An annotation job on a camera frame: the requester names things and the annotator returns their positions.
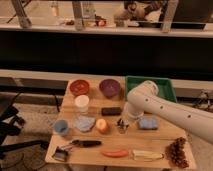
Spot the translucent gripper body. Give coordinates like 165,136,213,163
122,102,139,122

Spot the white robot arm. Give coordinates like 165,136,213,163
124,80,213,144

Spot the metal cup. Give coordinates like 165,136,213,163
117,118,129,134

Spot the white plastic cup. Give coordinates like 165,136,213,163
74,95,90,113

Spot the blue plastic cup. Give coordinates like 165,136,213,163
53,120,69,136

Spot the blue sponge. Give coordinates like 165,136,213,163
138,118,158,130

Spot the black rectangular block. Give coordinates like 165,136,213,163
101,107,121,116

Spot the orange peach fruit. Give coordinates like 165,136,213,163
95,119,109,134

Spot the purple bowl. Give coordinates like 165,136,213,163
99,79,121,98

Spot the orange carrot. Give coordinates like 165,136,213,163
101,149,129,158

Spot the grey blue cloth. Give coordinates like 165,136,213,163
74,116,96,132

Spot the green plastic tray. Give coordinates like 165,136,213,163
125,76,177,102

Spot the red bowl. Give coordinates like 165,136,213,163
69,80,90,96

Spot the red grape bunch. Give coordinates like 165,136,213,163
166,137,189,168

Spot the person in background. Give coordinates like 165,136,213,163
113,0,168,27

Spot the black office chair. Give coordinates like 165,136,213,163
0,95,49,160

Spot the black handled peeler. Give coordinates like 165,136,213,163
60,140,102,150

